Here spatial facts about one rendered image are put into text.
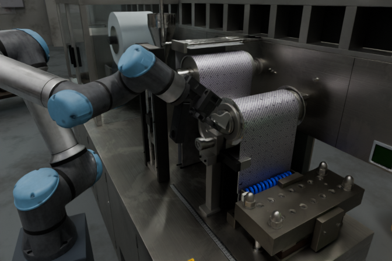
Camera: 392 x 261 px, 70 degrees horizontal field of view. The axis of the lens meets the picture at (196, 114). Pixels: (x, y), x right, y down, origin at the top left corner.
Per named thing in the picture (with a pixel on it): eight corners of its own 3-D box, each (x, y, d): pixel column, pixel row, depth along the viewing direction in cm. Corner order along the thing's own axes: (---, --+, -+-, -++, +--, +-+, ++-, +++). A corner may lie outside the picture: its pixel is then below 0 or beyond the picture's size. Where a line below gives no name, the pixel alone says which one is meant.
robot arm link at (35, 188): (11, 224, 80) (-1, 184, 75) (52, 196, 91) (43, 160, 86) (39, 237, 75) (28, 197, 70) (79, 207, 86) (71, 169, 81)
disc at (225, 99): (213, 134, 93) (214, 91, 88) (214, 133, 94) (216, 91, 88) (241, 153, 81) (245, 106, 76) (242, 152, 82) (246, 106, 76)
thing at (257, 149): (236, 193, 89) (240, 141, 82) (288, 172, 100) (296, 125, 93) (237, 194, 89) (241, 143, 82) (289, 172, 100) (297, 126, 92)
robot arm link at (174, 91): (161, 99, 64) (148, 90, 71) (175, 108, 67) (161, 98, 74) (179, 72, 64) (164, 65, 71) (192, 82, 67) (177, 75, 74)
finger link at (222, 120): (242, 122, 79) (220, 105, 74) (230, 139, 79) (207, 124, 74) (236, 119, 81) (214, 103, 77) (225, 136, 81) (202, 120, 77)
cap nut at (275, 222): (265, 222, 76) (266, 209, 74) (275, 217, 78) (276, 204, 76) (275, 231, 73) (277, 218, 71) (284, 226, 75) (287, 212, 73)
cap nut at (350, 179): (338, 186, 91) (341, 174, 89) (345, 182, 92) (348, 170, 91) (349, 191, 88) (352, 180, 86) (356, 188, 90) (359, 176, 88)
